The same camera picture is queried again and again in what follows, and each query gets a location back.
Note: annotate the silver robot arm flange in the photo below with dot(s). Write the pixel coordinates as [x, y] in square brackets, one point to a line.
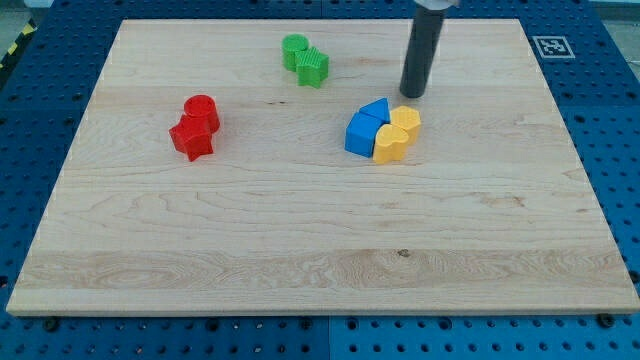
[437, 5]

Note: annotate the blue cube block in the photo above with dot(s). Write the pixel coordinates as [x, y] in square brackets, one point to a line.
[360, 134]

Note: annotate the yellow heart block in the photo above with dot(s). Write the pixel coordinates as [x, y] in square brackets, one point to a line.
[391, 143]

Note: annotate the blue triangle block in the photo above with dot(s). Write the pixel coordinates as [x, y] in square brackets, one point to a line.
[378, 109]

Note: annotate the light wooden board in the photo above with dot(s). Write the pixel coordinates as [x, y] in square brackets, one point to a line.
[489, 213]

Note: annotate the yellow hexagon block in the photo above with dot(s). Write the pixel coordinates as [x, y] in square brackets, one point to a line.
[409, 120]

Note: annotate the green star block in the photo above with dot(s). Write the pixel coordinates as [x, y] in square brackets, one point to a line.
[312, 67]

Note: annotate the red cylinder block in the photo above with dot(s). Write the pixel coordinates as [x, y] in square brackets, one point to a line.
[203, 107]

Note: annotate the red star block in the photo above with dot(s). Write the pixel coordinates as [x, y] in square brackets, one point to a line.
[192, 137]

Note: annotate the green cylinder block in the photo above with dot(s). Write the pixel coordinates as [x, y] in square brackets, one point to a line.
[291, 44]

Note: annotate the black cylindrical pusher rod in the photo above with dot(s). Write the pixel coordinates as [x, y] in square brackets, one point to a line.
[421, 49]

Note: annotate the white fiducial marker tag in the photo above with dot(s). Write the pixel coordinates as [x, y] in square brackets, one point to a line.
[553, 47]

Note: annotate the yellow black hazard tape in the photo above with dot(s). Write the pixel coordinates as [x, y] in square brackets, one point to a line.
[18, 46]

